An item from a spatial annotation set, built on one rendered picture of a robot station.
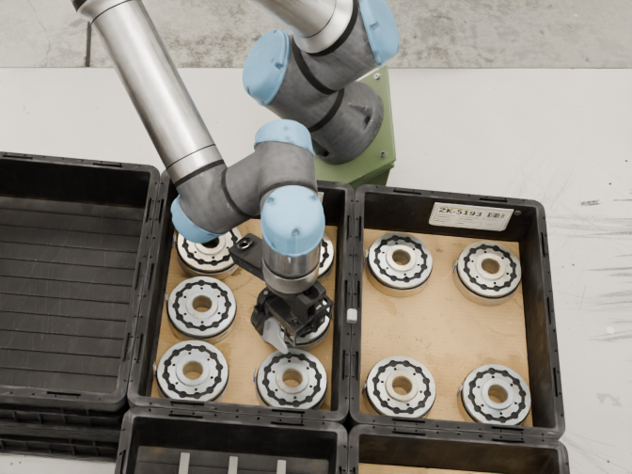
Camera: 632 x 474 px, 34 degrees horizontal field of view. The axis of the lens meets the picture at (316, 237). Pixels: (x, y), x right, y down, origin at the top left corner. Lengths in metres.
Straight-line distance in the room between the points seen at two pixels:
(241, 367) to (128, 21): 0.52
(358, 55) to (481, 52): 1.58
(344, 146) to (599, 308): 0.53
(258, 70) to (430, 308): 0.47
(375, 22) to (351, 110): 0.21
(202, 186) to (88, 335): 0.33
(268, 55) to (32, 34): 1.52
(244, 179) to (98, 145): 0.65
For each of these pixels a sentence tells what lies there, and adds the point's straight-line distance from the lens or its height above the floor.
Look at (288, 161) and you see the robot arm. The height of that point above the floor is 1.19.
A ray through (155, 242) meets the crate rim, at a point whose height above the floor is 0.93.
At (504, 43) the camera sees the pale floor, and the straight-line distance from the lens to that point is 3.22.
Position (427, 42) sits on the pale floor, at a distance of 3.16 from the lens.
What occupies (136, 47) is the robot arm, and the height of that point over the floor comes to 1.20.
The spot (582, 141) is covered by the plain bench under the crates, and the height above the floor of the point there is 0.70.
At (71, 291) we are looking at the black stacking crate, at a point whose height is 0.83.
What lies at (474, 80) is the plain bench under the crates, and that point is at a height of 0.70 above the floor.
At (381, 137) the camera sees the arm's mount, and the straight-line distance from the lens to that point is 1.76.
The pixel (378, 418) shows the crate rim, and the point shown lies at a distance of 1.43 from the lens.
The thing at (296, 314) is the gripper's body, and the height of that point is 1.00.
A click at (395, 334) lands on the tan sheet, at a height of 0.83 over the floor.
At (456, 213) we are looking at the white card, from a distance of 1.67.
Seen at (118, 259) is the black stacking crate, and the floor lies 0.83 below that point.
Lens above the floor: 2.23
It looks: 57 degrees down
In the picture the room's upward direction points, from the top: 10 degrees clockwise
